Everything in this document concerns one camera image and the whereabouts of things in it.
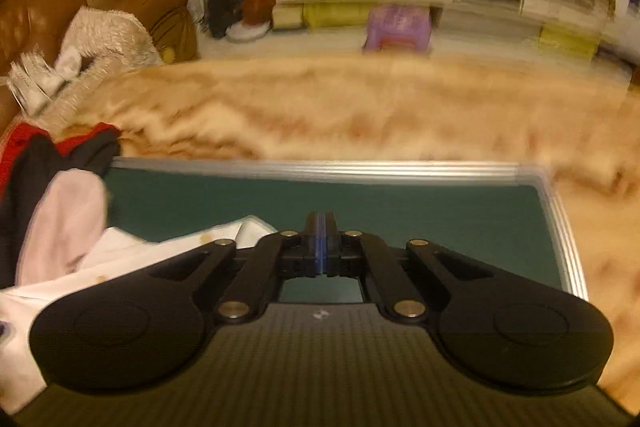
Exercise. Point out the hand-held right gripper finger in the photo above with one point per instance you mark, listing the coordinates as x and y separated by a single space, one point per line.
329 252
320 252

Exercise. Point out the white polka dot garment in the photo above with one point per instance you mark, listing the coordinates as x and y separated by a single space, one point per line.
150 252

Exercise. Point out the purple plastic stool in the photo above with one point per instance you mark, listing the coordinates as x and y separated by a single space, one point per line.
395 27

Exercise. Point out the yellow box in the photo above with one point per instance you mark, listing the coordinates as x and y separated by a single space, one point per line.
570 41
335 14

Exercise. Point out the pink garment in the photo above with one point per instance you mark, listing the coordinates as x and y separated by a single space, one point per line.
65 227

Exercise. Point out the black mesh basket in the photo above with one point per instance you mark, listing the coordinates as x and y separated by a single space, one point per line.
225 2

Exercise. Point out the white fuzzy throw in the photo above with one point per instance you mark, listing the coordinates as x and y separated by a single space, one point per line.
110 42

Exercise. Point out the black and red garment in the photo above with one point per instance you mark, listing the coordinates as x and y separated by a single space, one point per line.
30 167

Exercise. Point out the brown leather sofa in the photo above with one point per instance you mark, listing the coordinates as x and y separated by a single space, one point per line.
30 17

